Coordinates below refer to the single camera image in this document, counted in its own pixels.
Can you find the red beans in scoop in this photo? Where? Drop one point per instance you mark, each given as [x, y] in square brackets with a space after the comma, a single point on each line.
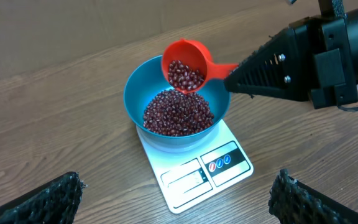
[183, 77]

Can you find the red beans in bowl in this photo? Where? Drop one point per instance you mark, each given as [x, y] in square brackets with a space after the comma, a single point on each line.
[172, 113]

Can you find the red scoop blue handle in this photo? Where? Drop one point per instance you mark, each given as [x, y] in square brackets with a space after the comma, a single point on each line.
[196, 55]

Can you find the white digital kitchen scale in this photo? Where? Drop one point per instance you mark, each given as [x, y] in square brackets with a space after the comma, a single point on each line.
[190, 173]

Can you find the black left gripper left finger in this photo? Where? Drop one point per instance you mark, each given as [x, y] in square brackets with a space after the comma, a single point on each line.
[56, 201]

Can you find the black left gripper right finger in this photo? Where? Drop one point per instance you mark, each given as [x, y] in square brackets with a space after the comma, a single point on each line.
[291, 201]

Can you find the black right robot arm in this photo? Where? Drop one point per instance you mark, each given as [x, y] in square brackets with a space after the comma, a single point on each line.
[334, 9]

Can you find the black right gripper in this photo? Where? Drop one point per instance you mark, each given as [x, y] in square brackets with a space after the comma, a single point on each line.
[310, 60]

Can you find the teal blue bowl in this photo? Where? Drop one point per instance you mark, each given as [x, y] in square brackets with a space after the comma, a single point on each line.
[147, 80]

